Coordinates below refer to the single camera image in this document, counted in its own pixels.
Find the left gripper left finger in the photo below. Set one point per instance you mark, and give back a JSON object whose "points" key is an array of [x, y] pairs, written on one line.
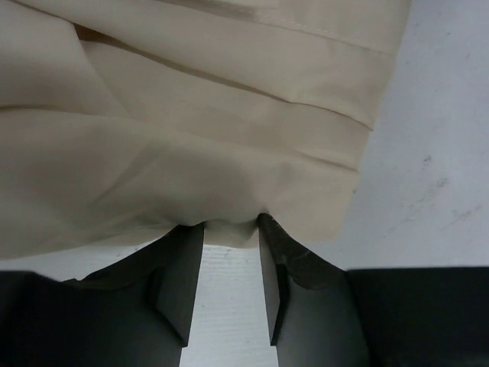
{"points": [[138, 311]]}

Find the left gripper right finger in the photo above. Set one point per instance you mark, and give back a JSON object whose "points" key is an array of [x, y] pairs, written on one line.
{"points": [[311, 314]]}

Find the beige trousers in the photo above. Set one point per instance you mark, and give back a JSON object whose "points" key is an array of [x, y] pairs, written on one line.
{"points": [[123, 119]]}

